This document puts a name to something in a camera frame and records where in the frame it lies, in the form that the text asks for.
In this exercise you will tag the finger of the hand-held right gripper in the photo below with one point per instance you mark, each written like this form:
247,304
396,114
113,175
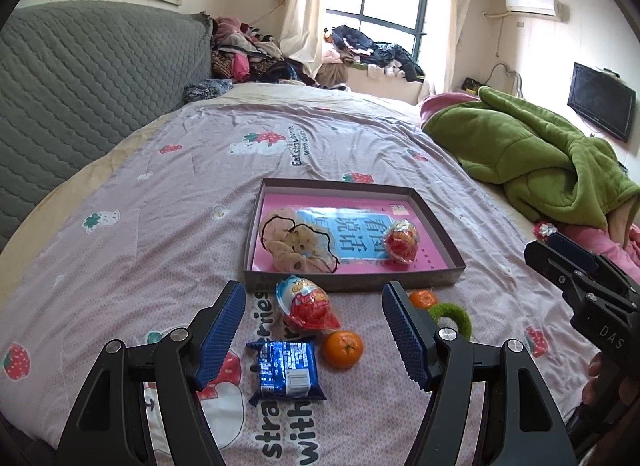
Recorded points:
542,258
575,248

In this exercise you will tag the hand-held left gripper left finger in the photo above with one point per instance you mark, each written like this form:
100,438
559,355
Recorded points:
220,341

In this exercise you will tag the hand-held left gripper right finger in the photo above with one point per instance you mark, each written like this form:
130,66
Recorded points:
405,336

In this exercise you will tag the large orange mandarin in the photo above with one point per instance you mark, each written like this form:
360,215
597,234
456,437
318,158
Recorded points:
342,348

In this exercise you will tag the blue cookie packet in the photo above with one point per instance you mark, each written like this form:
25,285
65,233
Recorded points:
287,368

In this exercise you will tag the shallow cardboard box tray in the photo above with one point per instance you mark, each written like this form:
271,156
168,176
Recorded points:
350,282

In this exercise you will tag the person's right hand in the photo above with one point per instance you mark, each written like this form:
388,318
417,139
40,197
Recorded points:
595,378

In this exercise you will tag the red white scrunchie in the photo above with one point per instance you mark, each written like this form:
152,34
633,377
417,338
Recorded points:
546,231

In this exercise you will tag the pink cloth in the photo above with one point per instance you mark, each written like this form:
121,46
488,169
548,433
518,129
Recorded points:
605,241

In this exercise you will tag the small orange mandarin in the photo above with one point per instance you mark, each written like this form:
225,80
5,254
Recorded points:
424,299

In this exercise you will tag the red egg snack packet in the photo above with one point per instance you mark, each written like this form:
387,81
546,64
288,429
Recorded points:
307,303
402,241

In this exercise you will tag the green fleece blanket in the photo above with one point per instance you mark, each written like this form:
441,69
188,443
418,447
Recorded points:
525,155

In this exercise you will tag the beige hair scrunchie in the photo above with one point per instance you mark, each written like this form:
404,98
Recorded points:
300,241

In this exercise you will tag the black flat television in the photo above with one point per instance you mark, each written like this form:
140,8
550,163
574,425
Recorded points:
600,98

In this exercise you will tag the pink blanket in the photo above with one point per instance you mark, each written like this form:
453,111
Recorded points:
440,105

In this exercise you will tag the black yellow box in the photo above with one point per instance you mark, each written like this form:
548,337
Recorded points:
471,84

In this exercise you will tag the white air conditioner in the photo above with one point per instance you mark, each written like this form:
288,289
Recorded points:
532,6

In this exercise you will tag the dark patterned cloth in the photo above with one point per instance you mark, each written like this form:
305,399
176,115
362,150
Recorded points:
207,90

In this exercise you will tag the cream curtain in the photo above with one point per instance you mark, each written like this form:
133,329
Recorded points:
452,20
302,10

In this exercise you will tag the pile of dark clothes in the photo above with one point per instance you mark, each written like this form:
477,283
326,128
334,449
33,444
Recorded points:
380,53

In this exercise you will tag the grey quilted headboard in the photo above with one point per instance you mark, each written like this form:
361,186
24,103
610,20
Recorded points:
75,95

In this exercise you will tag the pile of mixed clothes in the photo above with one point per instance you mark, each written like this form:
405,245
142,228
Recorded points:
250,53

